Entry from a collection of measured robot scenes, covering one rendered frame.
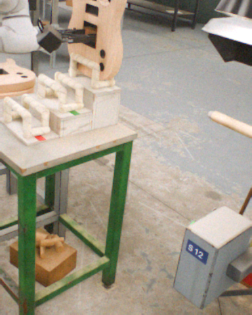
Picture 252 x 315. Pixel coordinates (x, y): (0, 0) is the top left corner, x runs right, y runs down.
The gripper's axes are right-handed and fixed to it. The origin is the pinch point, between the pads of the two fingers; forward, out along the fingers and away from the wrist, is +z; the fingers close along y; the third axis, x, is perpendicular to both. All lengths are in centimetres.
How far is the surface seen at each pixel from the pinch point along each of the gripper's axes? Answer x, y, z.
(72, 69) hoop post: -17.3, -6.9, -2.7
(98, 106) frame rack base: -27.1, 14.0, -2.4
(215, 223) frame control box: -19, 101, -32
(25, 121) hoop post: -29.1, 10.0, -34.5
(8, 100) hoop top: -26.3, -5.2, -34.5
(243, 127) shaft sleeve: -5, 86, -6
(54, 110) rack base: -28.8, 6.5, -19.4
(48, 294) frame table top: -110, 27, -32
